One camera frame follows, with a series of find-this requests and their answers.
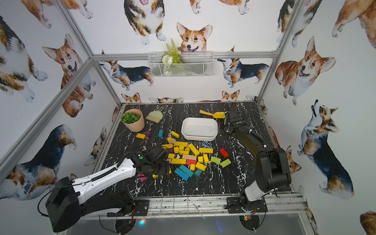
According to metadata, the white plastic bin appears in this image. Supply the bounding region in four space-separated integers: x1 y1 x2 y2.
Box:
181 117 218 142

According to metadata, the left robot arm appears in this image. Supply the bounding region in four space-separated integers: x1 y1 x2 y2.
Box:
45 145 169 233

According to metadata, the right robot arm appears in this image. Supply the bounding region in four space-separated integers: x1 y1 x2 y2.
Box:
224 110 291 202

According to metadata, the yellow toy shovel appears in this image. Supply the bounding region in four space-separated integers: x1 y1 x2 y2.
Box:
199 110 225 119

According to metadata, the yellow long block bottom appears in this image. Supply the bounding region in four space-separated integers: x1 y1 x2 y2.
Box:
171 159 187 165

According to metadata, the teal long block front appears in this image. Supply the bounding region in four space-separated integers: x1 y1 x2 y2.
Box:
174 168 190 181

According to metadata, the teal long block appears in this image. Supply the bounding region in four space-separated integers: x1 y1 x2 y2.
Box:
174 168 190 181
179 164 193 177

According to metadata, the natural wood block upper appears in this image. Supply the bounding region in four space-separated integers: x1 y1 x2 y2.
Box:
182 154 197 161

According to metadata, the red block in pile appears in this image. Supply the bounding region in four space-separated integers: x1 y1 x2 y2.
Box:
186 159 197 165

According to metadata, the teal long block rear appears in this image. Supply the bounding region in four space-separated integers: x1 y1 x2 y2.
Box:
179 164 193 177

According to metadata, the blue grid block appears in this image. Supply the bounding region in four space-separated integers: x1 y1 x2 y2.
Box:
202 141 212 148

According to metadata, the long yellow block right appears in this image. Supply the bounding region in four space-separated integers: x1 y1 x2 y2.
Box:
199 148 213 154

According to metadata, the green block right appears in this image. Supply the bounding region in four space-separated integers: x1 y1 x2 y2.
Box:
220 159 231 168

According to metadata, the green block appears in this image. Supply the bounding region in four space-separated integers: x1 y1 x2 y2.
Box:
211 157 221 164
220 159 231 168

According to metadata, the green block left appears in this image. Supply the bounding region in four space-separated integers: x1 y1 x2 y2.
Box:
211 157 221 164

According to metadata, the small teal block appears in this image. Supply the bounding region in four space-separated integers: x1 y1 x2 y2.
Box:
194 169 203 177

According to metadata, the terracotta pot with plant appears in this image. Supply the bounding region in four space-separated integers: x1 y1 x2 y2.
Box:
120 109 145 132

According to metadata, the artificial fern and flower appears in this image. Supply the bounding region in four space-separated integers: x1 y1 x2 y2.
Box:
161 39 183 76

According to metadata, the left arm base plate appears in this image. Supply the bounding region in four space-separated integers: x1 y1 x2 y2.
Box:
107 199 150 217

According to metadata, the white wire wall basket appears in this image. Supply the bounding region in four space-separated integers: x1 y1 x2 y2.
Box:
147 52 214 78

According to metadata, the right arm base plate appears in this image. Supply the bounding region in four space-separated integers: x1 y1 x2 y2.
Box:
224 195 268 213

